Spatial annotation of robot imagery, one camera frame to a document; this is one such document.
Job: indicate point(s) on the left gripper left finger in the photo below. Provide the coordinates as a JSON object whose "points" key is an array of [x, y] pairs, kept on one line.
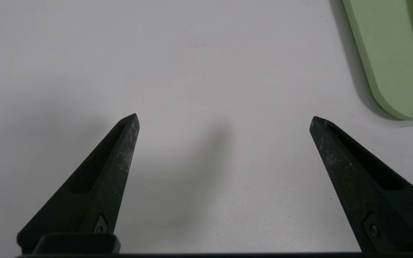
{"points": [[99, 193]]}

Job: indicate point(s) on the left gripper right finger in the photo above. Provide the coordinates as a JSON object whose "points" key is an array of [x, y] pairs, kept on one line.
{"points": [[371, 200]]}

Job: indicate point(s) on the light green plastic tray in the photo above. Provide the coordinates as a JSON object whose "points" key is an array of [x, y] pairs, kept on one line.
{"points": [[382, 53]]}

